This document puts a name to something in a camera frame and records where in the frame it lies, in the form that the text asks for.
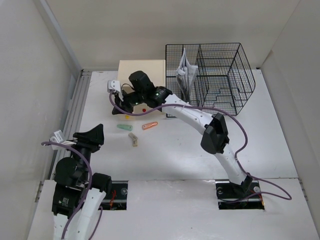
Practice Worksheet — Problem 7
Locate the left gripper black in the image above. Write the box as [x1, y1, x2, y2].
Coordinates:
[64, 123, 104, 182]

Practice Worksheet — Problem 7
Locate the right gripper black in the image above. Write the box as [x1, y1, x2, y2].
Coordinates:
[112, 88, 146, 115]

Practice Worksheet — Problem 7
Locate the white paper manual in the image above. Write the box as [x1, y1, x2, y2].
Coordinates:
[175, 48, 199, 102]

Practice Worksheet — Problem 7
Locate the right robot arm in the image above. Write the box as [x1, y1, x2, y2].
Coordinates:
[107, 70, 252, 197]

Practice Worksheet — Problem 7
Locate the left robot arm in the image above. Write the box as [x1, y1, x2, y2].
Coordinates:
[49, 124, 116, 240]

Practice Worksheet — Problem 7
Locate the green transparent correction tape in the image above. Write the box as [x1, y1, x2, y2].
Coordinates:
[116, 124, 133, 131]

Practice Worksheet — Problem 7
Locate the grey eraser with sleeve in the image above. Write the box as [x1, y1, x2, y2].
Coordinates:
[128, 132, 138, 147]

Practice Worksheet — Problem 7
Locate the cream drawer cabinet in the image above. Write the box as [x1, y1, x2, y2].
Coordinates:
[117, 59, 167, 118]

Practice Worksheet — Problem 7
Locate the aluminium rail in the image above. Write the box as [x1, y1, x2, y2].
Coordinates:
[49, 69, 92, 180]

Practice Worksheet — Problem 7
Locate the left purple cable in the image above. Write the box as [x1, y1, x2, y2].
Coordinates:
[40, 141, 104, 240]

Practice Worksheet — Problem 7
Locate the purple cable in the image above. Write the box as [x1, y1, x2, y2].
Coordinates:
[108, 89, 293, 202]
[40, 141, 104, 240]

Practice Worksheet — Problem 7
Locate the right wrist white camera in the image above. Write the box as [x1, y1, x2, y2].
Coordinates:
[107, 80, 123, 102]

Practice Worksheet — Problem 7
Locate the wrist white camera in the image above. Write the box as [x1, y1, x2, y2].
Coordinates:
[107, 80, 123, 102]
[49, 130, 76, 146]

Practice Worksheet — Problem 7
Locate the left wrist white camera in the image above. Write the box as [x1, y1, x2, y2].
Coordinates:
[49, 130, 76, 146]

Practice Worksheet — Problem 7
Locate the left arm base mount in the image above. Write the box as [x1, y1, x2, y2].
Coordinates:
[100, 181, 129, 211]

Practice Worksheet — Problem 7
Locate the black wire mesh organizer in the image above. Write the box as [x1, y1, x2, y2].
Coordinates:
[165, 42, 256, 116]

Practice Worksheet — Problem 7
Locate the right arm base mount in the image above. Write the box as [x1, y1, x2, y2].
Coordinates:
[215, 180, 265, 210]

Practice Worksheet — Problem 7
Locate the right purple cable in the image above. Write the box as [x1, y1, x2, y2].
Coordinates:
[108, 89, 293, 202]

